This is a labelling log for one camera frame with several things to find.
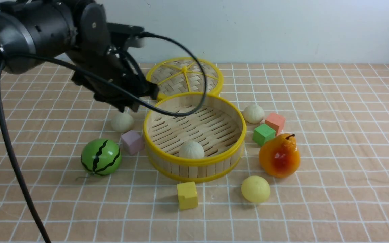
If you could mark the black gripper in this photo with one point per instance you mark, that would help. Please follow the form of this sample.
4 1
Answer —
106 81

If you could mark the white bun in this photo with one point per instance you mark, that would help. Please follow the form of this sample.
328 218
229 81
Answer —
191 150
253 114
122 122

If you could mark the yellow bun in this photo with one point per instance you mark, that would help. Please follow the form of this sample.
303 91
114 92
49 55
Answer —
255 189

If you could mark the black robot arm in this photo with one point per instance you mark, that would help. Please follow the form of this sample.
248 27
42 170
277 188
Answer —
46 28

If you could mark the woven bamboo steamer lid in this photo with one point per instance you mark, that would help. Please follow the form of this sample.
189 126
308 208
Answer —
182 75

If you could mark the bamboo steamer tray yellow rim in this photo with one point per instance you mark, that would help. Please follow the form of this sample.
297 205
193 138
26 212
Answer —
218 126

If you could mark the pink wooden cube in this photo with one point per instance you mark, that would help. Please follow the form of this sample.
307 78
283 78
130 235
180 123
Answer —
132 142

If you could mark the green toy watermelon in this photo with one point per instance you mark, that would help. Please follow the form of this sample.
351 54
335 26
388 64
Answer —
101 157

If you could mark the yellow wooden block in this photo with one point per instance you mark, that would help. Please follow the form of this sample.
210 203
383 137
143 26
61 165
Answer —
187 195

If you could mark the green wooden cube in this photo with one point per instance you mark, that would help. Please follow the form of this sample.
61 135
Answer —
262 134

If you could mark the coral wooden cube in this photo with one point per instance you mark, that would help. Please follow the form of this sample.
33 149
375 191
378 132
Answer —
276 122

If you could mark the orange toy pear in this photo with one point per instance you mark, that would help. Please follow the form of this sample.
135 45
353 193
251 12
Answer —
280 157

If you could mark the checkered orange tablecloth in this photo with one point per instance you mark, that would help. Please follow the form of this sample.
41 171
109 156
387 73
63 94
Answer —
340 193

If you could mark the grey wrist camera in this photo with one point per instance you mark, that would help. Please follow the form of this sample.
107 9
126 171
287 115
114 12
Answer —
125 36

